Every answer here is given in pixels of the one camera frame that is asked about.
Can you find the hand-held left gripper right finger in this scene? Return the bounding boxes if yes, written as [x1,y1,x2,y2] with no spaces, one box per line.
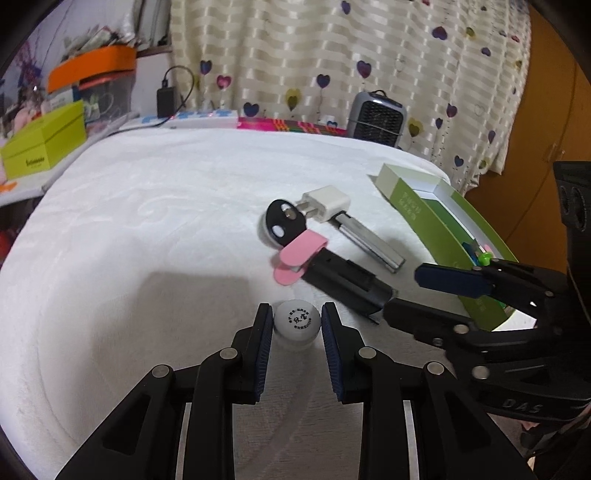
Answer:
[321,302,539,480]

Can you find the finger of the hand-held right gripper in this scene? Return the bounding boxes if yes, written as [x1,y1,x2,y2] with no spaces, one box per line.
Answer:
[414,258,568,330]
[382,296,541,356]

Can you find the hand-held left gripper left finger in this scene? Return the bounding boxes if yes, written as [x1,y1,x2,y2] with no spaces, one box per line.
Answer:
[55,302,274,480]

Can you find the blue transparent plastic case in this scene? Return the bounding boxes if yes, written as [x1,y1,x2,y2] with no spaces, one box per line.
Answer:
[462,239,483,267]

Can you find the small white round jar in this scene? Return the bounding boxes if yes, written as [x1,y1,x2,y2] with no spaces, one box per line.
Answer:
[273,299,321,349]

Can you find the black rectangular device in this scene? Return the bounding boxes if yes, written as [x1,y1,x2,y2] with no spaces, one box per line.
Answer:
[302,249,399,325]

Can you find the green cardboard box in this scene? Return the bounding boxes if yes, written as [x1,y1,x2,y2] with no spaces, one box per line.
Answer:
[374,162,520,332]

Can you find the silver metal bar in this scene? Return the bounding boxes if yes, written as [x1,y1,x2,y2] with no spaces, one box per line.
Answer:
[333,210,407,274]

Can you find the pink plastic clip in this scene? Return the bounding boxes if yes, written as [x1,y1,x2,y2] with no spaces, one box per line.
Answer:
[273,232,329,285]

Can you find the black round disc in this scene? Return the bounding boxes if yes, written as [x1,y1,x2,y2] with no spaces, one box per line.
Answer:
[259,199,309,250]

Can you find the white charger plug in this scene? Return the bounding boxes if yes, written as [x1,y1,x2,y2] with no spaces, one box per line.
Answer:
[295,185,352,224]

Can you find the grey small fan heater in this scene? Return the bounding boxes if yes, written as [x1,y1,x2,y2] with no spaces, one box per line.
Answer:
[347,90,408,149]

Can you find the brown wooden wardrobe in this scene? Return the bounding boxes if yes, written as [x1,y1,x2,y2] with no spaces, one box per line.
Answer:
[464,9,591,268]

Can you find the pink plaid cloth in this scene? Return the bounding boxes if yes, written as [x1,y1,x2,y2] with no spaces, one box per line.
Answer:
[238,116,348,137]

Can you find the white and blue power strip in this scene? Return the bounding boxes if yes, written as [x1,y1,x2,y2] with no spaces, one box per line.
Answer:
[141,109,239,130]

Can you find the black power adapter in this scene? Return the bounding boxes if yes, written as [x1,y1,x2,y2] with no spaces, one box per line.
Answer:
[157,85,178,118]

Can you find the striped curtain with hearts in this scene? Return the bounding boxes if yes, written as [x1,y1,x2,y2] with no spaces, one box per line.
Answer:
[168,0,532,195]

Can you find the lime green box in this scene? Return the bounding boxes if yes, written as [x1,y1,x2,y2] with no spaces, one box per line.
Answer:
[0,100,88,181]

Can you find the clear bin with orange lid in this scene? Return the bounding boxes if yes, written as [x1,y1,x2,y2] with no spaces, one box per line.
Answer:
[47,45,138,121]

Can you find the pile of paper packets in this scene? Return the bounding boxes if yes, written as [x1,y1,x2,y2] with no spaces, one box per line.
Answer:
[60,25,144,61]

